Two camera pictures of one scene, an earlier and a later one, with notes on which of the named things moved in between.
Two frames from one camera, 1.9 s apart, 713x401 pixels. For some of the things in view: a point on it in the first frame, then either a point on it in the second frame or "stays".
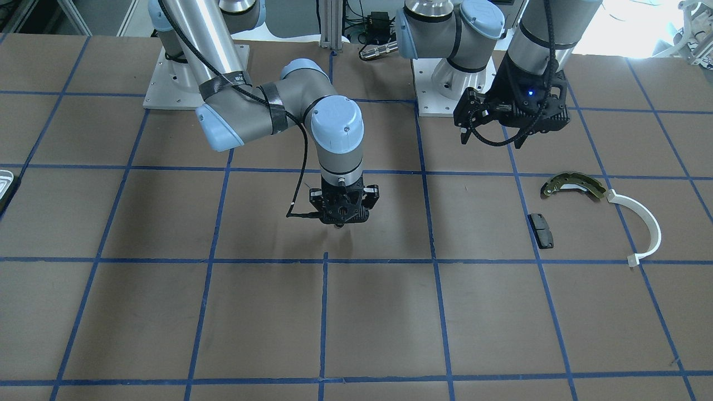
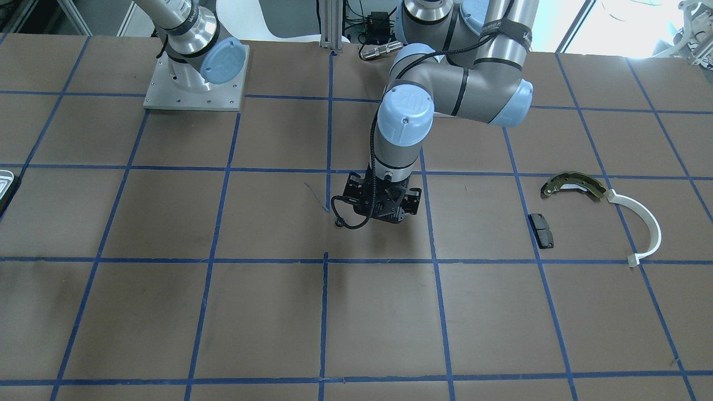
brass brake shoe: (572, 181) stays
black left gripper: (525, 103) -> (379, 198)
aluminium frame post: (331, 14) stays
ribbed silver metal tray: (6, 177) stays
